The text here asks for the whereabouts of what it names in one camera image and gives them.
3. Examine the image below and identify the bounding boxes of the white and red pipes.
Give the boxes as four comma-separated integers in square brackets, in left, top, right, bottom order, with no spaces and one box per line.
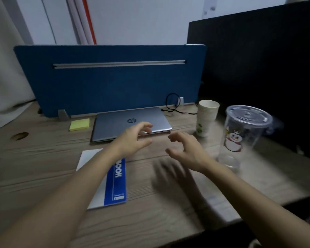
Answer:
[65,0,97,46]

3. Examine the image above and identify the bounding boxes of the white and blue notebook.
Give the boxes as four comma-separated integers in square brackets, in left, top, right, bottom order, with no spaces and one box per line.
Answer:
[76,149,127,210]

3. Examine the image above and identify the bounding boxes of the black cable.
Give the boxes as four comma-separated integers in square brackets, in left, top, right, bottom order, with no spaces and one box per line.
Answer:
[160,93,198,116]

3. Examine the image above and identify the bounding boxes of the black partition panel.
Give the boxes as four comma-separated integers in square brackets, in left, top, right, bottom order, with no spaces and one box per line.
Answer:
[187,0,310,173]

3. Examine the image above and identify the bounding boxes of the grey curtain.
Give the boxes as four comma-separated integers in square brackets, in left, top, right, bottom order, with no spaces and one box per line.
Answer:
[0,0,42,134]

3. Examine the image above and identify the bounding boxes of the person's left hand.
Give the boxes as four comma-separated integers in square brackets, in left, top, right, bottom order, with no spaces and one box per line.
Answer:
[109,122,153,162]

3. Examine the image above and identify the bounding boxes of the stack of white paper cups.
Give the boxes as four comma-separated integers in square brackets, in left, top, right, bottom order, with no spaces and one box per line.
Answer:
[196,100,220,138]

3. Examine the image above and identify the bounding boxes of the silver laptop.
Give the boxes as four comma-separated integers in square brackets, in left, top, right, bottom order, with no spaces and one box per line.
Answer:
[91,107,173,143]

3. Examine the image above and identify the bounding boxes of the person's right forearm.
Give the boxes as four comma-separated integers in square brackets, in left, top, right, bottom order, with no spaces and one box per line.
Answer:
[201,160,310,248]

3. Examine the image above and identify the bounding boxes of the clear plastic cup with lid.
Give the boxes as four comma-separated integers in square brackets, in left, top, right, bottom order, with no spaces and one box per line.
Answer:
[217,105,273,174]

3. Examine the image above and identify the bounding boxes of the person's right hand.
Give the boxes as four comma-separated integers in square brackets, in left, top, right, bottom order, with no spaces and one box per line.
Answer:
[165,132,213,174]

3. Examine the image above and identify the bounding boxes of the silver rail on divider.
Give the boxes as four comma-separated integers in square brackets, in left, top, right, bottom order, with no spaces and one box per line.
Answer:
[53,60,187,69]

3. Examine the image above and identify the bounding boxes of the person's left forearm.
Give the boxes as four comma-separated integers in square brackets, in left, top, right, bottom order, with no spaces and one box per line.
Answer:
[0,148,125,248]

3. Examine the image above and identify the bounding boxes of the yellow sticky note pad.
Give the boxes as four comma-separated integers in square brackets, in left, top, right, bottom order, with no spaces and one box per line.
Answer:
[69,118,90,132]

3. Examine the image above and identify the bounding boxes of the blue desk divider panel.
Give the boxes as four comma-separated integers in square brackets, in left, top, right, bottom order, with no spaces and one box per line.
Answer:
[13,44,207,118]

